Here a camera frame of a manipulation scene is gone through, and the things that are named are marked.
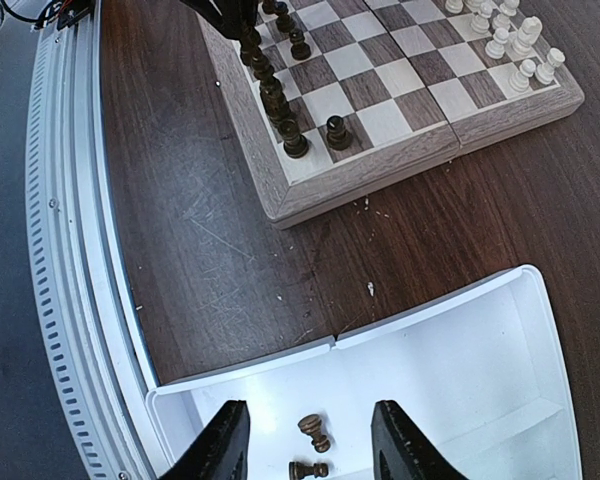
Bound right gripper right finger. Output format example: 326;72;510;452
371;400;466;480

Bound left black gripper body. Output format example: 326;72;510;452
182;0;258;40

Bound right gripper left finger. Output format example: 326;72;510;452
160;400;250;480

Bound dark bishop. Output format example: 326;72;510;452
251;49;282;90

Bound dark knight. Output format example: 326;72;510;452
260;86;293;127

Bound wooden chess board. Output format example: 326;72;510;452
201;1;584;229

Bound dark rook corner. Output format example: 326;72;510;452
278;118;309;159

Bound white chess pieces row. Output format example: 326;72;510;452
442;1;565;99

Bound brown pawn lying lower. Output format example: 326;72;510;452
288;461;329;480

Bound white plastic compartment tray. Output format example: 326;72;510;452
145;265;582;479

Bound front aluminium rail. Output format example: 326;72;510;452
25;9;161;479

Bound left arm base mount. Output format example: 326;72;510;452
33;0;96;31

